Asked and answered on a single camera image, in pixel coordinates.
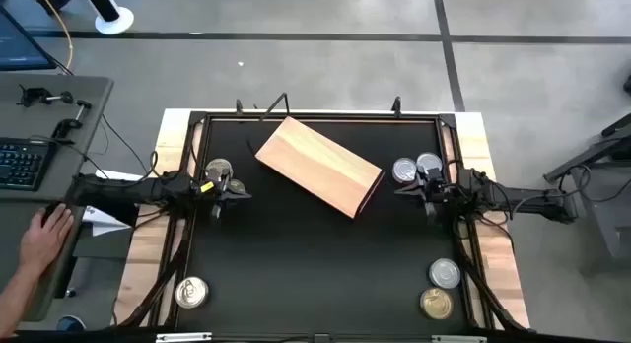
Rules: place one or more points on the gold lid tin can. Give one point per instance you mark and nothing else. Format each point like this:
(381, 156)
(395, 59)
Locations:
(437, 303)

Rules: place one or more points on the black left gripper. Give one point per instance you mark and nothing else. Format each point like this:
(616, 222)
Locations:
(217, 191)

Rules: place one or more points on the black table mat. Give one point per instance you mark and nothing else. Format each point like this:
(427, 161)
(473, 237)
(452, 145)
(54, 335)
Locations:
(296, 264)

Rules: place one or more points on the white paper sheet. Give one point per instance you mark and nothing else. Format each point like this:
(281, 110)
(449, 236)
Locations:
(101, 222)

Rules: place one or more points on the person's forearm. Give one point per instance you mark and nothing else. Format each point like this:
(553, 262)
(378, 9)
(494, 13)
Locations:
(12, 296)

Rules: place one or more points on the silver metal bracket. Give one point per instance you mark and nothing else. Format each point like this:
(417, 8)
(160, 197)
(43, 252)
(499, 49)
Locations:
(459, 339)
(183, 337)

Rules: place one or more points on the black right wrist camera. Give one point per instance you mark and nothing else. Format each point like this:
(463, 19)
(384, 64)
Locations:
(433, 175)

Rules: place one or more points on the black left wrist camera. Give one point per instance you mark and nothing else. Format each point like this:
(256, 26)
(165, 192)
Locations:
(220, 180)

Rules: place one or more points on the dark green label tin can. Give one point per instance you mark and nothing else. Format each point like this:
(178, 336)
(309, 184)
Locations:
(403, 170)

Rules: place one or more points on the black keyboard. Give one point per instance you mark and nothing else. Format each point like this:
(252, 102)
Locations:
(22, 163)

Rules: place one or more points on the black desk clamp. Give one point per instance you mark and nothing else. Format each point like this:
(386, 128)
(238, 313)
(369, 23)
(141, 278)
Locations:
(37, 94)
(69, 123)

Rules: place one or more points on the white base floor stand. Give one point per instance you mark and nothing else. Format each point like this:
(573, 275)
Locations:
(114, 21)

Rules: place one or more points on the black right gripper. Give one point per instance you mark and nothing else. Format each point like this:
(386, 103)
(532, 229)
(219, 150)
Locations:
(441, 190)

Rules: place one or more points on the silver lid tin can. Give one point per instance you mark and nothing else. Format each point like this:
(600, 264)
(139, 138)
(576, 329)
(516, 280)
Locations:
(444, 273)

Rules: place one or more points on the gray metal stand base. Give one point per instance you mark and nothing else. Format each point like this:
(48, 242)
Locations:
(609, 220)

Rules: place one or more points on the person's hand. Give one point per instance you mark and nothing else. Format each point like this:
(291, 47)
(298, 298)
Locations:
(44, 239)

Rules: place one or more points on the wooden cutting board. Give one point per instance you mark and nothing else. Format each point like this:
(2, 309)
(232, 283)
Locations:
(320, 165)

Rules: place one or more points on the silver table-level camera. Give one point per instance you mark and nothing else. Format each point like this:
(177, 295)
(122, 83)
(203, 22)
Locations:
(321, 338)

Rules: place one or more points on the computer monitor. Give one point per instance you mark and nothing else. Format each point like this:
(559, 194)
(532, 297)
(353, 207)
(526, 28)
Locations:
(20, 47)

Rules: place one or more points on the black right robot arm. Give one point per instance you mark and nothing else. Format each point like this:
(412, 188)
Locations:
(517, 197)

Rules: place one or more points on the pale green label tin can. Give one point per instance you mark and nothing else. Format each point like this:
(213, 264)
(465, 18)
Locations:
(429, 159)

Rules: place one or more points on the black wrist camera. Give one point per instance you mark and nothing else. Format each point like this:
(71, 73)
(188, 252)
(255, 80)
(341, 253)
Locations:
(433, 175)
(220, 180)

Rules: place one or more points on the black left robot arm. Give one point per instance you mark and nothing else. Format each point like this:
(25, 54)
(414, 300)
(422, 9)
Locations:
(123, 190)

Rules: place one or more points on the blue red label tin can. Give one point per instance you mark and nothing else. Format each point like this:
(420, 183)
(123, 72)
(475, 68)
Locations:
(191, 292)
(219, 165)

